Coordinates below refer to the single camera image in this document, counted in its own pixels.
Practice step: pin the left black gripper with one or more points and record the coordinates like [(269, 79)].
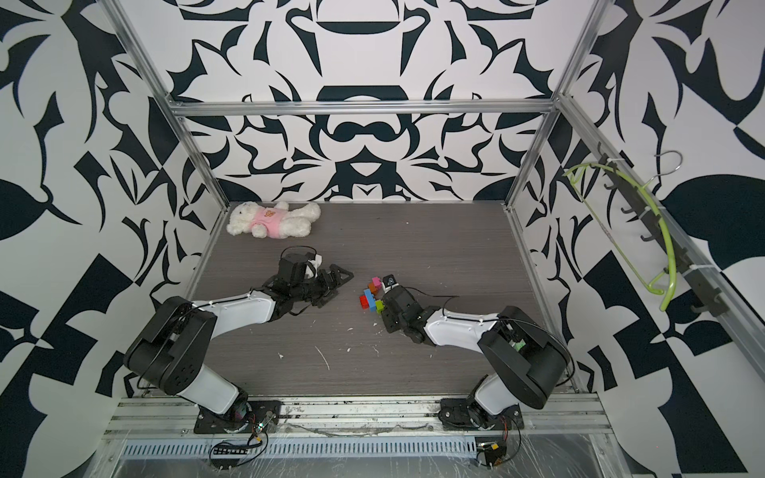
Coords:
[(330, 287)]

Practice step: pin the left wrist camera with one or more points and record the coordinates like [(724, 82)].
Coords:
[(313, 266)]

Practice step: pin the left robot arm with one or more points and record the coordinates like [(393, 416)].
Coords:
[(170, 351)]

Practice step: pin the black connector box left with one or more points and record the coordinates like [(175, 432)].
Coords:
[(227, 454)]

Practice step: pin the black wall hook rack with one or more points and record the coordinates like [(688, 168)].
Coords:
[(709, 297)]

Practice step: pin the black connector box right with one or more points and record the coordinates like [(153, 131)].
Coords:
[(491, 454)]

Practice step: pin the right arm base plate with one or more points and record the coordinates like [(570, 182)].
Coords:
[(466, 414)]

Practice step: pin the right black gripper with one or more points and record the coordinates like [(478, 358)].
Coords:
[(387, 326)]

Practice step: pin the blue lego brick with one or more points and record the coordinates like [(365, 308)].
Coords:
[(371, 300)]

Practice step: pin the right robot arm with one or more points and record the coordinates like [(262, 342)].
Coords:
[(527, 361)]

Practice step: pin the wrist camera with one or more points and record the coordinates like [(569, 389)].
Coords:
[(389, 282), (313, 266)]

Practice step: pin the green plastic hanger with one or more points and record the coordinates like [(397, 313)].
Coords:
[(645, 209)]

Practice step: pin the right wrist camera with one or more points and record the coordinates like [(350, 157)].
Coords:
[(389, 282)]

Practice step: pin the black connector box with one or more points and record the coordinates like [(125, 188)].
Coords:
[(491, 454), (227, 454)]

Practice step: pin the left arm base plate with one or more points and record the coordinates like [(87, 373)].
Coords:
[(253, 415)]

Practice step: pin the white teddy bear pink shirt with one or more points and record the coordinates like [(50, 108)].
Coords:
[(277, 222)]

